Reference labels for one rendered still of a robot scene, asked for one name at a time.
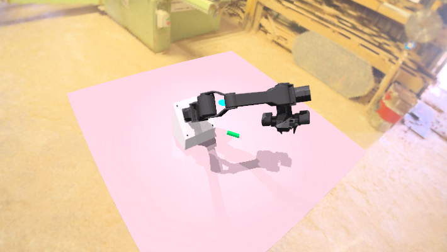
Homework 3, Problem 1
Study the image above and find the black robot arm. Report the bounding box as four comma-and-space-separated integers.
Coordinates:
181, 82, 312, 132

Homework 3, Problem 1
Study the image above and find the green post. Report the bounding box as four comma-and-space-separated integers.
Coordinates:
227, 130, 240, 138

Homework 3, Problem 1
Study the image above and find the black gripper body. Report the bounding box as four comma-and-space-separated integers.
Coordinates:
261, 106, 310, 127

